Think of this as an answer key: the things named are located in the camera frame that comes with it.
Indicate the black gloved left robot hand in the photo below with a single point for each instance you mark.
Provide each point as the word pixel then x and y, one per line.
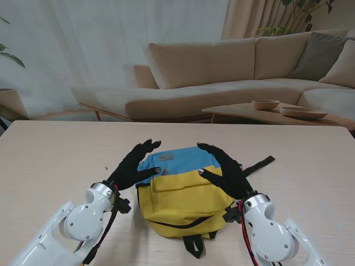
pixel 130 169

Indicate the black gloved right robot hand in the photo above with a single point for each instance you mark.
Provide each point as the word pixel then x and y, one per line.
pixel 230 174

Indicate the blue and yellow school bag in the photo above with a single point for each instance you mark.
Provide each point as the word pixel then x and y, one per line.
pixel 183 205

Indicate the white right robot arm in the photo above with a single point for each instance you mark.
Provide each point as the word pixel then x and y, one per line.
pixel 274 235

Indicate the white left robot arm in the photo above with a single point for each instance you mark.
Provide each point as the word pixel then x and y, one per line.
pixel 69 227

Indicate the wooden coffee table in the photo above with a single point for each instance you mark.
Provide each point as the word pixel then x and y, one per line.
pixel 244 110

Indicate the small wooden bowl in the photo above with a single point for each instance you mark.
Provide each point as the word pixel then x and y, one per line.
pixel 264 104

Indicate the wide shallow wooden bowl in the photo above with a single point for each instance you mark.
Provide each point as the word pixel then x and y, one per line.
pixel 302 113

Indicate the beige sofa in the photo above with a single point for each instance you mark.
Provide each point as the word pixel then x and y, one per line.
pixel 194 63

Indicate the black stand leg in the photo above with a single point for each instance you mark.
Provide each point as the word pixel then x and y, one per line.
pixel 2 123

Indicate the light wooden planter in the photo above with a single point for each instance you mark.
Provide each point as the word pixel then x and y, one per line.
pixel 11 104

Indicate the white sheer curtain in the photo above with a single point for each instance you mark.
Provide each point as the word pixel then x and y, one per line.
pixel 83 41

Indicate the grey cushion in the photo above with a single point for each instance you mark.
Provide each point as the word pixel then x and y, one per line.
pixel 316 55

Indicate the tall green leafy plant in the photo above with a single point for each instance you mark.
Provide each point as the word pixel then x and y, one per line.
pixel 273 30

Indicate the beige cushion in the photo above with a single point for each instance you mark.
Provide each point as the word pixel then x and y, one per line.
pixel 344 69

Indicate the beige curtain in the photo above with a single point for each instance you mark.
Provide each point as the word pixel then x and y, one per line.
pixel 244 19

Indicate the variegated leaf plant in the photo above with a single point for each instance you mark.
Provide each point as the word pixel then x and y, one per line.
pixel 14 58

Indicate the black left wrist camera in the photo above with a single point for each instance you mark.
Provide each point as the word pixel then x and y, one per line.
pixel 123 206

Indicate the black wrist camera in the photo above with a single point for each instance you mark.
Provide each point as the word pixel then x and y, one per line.
pixel 231 215
pixel 123 206

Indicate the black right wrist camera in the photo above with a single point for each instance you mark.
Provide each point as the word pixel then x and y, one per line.
pixel 231 215

